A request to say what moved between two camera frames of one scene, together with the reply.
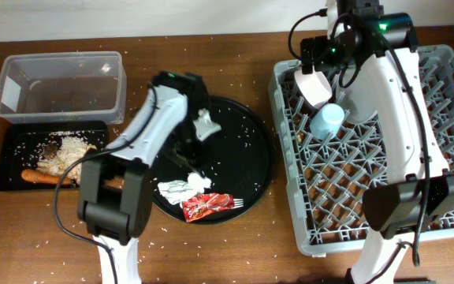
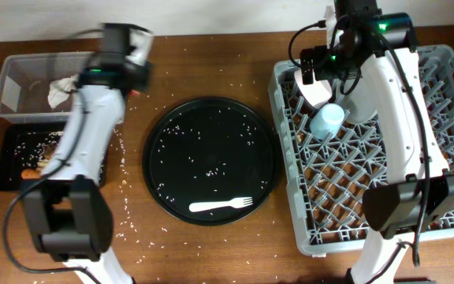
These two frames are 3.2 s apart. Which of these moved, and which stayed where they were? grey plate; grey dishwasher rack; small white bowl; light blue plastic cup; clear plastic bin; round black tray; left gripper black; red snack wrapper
Moved: left gripper black; red snack wrapper
Stayed: light blue plastic cup; round black tray; grey dishwasher rack; small white bowl; grey plate; clear plastic bin
